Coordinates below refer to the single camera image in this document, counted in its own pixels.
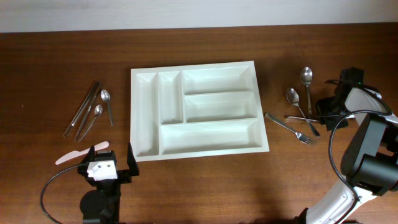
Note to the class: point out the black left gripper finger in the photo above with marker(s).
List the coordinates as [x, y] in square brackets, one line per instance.
[131, 162]
[89, 156]

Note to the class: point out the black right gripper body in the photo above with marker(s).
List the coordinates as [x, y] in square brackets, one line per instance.
[329, 111]

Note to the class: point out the steel fork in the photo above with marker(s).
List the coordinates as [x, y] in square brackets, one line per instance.
[300, 118]
[301, 137]

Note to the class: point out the steel tablespoon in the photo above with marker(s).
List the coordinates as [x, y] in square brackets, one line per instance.
[306, 78]
[293, 99]

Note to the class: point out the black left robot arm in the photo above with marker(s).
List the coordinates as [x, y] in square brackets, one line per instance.
[102, 204]

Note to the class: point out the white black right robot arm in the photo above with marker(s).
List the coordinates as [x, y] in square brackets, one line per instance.
[369, 165]

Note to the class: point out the pink plastic knife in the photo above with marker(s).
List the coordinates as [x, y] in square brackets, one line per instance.
[74, 154]

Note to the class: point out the small teaspoon lower left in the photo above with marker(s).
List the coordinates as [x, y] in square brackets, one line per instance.
[97, 112]

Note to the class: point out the small teaspoon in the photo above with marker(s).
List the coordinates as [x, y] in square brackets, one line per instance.
[97, 112]
[105, 96]

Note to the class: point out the small teaspoon upper left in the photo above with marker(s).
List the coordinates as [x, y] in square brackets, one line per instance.
[105, 96]

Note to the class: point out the white plastic cutlery tray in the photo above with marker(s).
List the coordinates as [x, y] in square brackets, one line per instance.
[196, 111]

